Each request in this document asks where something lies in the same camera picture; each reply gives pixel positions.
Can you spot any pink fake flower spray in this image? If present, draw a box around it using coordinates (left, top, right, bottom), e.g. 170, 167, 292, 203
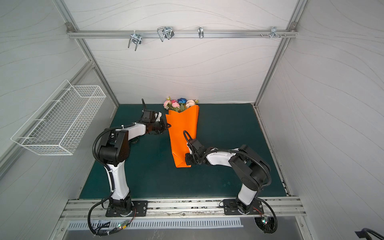
163, 97, 173, 110

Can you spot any orange wrapping paper sheet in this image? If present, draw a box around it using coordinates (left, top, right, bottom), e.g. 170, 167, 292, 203
166, 105, 200, 168

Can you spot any blue fake rose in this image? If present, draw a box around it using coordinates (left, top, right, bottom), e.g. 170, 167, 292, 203
178, 98, 187, 112

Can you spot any peach fake flower spray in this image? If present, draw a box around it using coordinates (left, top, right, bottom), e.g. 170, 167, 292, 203
186, 100, 199, 109

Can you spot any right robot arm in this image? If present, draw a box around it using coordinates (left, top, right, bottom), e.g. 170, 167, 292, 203
185, 145, 272, 215

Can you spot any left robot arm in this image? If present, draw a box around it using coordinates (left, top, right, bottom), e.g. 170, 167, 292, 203
92, 120, 172, 213

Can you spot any left metal u-bolt clamp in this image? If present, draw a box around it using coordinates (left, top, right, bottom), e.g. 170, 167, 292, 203
128, 32, 142, 51

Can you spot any metal u-bolt clamp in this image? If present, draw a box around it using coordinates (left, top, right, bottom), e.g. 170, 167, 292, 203
128, 32, 142, 51
157, 26, 175, 42

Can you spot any middle metal u-bolt clamp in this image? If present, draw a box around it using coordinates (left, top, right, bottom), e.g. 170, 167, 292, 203
157, 26, 175, 42

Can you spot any white vent grille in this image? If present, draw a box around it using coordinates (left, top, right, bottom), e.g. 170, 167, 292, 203
67, 218, 244, 231

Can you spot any aluminium top crossbar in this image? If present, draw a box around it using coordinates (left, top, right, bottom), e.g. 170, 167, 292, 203
67, 29, 298, 39

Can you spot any right metal bolt clamp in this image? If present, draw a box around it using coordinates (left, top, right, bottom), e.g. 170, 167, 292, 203
260, 27, 287, 39

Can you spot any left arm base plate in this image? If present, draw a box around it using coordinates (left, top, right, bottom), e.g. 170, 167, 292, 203
105, 200, 148, 218

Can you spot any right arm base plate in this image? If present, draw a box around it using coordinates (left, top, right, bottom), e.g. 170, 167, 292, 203
219, 199, 265, 216

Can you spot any aluminium front rail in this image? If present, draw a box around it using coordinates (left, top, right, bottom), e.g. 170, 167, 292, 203
56, 196, 307, 221

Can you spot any white wire basket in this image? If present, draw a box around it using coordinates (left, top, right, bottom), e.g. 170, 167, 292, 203
11, 80, 106, 156

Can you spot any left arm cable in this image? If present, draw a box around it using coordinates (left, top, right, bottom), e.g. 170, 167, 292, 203
86, 197, 137, 237

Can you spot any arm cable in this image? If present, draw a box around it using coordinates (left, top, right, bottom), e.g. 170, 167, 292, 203
253, 197, 279, 234
86, 197, 137, 237

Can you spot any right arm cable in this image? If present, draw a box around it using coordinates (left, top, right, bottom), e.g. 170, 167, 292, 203
253, 197, 279, 234

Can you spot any small metal bracket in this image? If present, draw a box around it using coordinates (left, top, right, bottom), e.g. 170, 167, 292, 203
198, 27, 204, 39

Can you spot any black cable bottom right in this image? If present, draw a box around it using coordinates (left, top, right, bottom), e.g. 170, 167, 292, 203
354, 227, 384, 240

